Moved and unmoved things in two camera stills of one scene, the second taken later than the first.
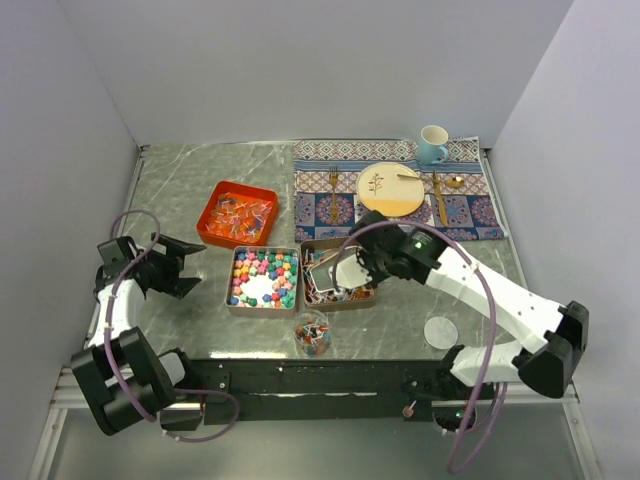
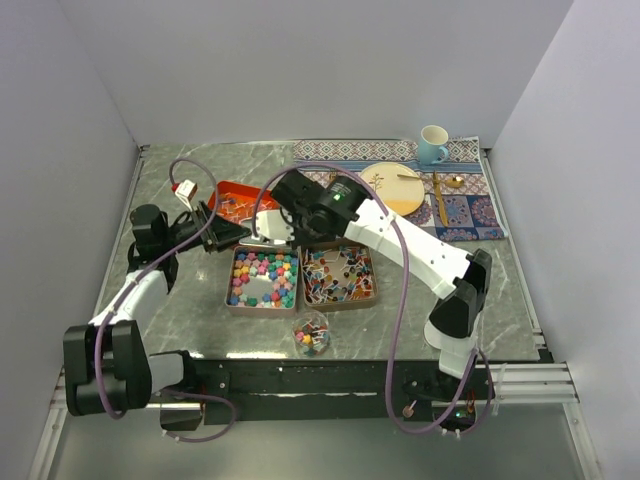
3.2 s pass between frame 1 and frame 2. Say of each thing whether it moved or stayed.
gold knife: stayed
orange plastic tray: stayed
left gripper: moved
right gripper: moved
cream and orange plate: stayed
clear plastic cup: stayed
